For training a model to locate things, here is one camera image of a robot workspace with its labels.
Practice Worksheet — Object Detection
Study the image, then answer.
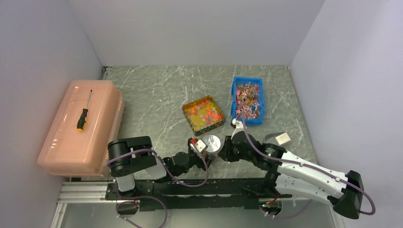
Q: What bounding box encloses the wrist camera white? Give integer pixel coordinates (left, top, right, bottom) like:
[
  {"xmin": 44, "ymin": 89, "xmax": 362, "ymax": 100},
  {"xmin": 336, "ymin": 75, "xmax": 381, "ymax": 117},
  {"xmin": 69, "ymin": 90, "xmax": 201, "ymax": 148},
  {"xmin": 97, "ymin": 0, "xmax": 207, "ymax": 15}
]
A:
[
  {"xmin": 230, "ymin": 118, "xmax": 246, "ymax": 139},
  {"xmin": 190, "ymin": 138, "xmax": 207, "ymax": 154}
]

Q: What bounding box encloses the pink plastic storage box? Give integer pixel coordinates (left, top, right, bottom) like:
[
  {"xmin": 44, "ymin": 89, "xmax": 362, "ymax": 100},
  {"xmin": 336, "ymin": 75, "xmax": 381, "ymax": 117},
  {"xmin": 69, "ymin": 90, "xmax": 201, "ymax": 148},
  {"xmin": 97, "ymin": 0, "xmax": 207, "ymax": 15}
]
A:
[{"xmin": 38, "ymin": 80, "xmax": 125, "ymax": 177}]

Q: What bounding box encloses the metal scoop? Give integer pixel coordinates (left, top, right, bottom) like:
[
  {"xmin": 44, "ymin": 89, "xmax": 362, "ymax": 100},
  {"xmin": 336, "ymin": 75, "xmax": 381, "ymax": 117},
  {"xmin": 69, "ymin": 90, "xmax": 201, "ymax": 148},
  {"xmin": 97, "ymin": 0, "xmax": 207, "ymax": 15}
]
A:
[{"xmin": 264, "ymin": 132, "xmax": 291, "ymax": 146}]

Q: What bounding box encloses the blue bin of lollipops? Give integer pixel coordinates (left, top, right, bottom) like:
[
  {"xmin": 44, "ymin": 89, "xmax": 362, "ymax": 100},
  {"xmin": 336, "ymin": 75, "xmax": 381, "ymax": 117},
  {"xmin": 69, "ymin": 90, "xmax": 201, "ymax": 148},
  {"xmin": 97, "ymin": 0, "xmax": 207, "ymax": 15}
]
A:
[{"xmin": 230, "ymin": 76, "xmax": 265, "ymax": 125}]

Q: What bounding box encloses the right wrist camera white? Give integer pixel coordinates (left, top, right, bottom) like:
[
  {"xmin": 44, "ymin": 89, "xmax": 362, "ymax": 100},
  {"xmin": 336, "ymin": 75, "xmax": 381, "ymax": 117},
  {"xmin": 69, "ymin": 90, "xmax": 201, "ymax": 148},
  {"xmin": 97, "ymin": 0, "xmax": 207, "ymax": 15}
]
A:
[{"xmin": 230, "ymin": 118, "xmax": 246, "ymax": 139}]

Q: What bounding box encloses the candy tin with gummies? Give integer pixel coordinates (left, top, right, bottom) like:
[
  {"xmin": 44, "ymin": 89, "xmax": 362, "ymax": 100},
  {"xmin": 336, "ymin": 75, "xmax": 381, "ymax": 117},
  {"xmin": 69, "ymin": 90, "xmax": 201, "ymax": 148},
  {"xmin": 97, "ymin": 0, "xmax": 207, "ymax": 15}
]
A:
[{"xmin": 182, "ymin": 95, "xmax": 225, "ymax": 136}]

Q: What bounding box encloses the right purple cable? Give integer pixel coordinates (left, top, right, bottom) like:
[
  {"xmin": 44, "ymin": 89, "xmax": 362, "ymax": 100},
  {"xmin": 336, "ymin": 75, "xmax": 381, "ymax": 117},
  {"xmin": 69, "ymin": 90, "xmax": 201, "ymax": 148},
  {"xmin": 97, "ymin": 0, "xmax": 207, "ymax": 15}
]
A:
[{"xmin": 238, "ymin": 113, "xmax": 376, "ymax": 220}]

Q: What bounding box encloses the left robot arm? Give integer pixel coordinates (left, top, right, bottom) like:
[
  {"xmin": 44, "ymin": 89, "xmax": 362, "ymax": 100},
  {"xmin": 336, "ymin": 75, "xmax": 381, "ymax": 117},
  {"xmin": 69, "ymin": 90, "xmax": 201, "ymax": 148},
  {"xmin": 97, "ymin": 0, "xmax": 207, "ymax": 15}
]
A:
[{"xmin": 107, "ymin": 136, "xmax": 215, "ymax": 200}]

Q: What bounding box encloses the yellow black screwdriver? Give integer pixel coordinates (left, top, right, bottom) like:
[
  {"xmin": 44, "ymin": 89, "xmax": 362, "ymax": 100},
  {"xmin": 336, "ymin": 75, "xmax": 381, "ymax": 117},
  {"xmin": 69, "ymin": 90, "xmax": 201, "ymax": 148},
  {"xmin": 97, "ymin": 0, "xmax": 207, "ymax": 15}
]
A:
[{"xmin": 77, "ymin": 90, "xmax": 93, "ymax": 132}]

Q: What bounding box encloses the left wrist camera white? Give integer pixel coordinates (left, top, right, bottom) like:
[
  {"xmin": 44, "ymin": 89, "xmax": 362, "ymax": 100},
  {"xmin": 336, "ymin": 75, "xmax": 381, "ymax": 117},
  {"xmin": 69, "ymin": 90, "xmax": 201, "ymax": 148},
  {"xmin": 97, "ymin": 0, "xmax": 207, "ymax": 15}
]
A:
[{"xmin": 190, "ymin": 138, "xmax": 207, "ymax": 154}]

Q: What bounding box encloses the clear round lid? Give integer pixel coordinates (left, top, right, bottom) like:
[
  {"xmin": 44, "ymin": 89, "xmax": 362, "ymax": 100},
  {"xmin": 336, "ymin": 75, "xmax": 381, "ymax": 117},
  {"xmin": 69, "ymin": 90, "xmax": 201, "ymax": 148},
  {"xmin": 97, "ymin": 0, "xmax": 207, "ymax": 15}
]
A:
[{"xmin": 202, "ymin": 134, "xmax": 221, "ymax": 153}]

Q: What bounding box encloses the clear plastic cup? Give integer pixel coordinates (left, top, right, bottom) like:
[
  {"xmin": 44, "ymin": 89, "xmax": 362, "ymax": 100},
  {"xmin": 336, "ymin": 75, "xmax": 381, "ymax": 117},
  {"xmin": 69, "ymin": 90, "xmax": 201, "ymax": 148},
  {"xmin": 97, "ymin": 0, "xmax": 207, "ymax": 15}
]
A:
[{"xmin": 205, "ymin": 152, "xmax": 218, "ymax": 160}]

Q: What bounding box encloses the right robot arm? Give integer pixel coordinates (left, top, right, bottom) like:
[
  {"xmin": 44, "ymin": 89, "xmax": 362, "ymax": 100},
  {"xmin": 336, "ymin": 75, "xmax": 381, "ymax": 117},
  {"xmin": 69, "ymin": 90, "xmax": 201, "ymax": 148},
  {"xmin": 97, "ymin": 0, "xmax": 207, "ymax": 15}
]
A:
[{"xmin": 218, "ymin": 132, "xmax": 364, "ymax": 219}]

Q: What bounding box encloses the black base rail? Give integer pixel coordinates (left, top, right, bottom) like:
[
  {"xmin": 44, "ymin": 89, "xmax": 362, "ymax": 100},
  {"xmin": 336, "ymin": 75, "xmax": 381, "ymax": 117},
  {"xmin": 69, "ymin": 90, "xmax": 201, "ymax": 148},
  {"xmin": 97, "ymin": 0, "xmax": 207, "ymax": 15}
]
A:
[{"xmin": 58, "ymin": 178, "xmax": 293, "ymax": 215}]

